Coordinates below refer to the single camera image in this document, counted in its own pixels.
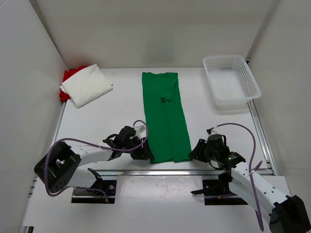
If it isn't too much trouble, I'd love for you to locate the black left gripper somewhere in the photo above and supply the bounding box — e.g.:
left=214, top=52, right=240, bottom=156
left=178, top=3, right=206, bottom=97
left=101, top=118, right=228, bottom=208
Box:
left=122, top=137, right=155, bottom=160

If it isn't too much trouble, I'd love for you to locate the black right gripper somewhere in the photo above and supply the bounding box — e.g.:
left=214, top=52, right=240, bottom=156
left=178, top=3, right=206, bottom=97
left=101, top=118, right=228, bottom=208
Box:
left=190, top=140, right=219, bottom=164

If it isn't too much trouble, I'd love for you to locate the green t-shirt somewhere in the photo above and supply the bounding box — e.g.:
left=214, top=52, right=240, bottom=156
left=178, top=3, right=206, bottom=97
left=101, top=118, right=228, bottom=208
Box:
left=142, top=72, right=191, bottom=164

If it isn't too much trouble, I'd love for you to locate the white t-shirt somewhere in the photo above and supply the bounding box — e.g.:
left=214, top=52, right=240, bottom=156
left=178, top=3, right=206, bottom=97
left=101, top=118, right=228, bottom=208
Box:
left=60, top=64, right=113, bottom=108

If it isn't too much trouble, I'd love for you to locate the red t-shirt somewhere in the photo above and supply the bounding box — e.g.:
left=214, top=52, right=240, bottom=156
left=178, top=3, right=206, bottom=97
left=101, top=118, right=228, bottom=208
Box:
left=59, top=65, right=87, bottom=101

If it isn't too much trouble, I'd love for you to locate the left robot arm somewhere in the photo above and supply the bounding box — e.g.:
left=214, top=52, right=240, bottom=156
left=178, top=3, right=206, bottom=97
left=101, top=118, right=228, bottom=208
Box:
left=34, top=121, right=154, bottom=197

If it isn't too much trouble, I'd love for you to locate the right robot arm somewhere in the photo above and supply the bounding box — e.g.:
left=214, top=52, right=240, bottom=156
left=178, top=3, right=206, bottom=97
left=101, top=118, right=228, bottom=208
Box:
left=189, top=134, right=311, bottom=233

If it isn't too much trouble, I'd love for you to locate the white plastic basket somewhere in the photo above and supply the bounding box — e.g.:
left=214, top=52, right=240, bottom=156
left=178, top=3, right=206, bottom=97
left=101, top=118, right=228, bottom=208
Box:
left=203, top=54, right=261, bottom=107

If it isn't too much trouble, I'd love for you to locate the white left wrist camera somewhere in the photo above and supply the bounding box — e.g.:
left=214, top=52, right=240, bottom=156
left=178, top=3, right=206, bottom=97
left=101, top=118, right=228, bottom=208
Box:
left=133, top=125, right=146, bottom=138

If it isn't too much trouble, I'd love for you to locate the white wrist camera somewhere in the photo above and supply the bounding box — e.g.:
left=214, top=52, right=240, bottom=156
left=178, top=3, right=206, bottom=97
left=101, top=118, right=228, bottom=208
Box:
left=133, top=125, right=146, bottom=138
left=207, top=127, right=217, bottom=135

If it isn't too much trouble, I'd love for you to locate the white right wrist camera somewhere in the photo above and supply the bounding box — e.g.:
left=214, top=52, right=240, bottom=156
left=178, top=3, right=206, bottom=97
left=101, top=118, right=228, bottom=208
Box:
left=207, top=127, right=217, bottom=135

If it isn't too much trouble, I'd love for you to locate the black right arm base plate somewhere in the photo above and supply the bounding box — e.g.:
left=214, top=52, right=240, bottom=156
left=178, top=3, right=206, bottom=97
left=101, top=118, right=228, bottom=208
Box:
left=190, top=171, right=247, bottom=206

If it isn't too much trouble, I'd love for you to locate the aluminium table edge rail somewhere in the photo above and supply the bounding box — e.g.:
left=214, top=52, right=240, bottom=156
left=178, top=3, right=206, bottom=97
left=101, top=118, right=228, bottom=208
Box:
left=96, top=170, right=224, bottom=176

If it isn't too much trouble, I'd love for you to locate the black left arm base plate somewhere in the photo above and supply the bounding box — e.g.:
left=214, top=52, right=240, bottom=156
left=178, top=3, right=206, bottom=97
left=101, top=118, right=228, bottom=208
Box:
left=71, top=177, right=117, bottom=204

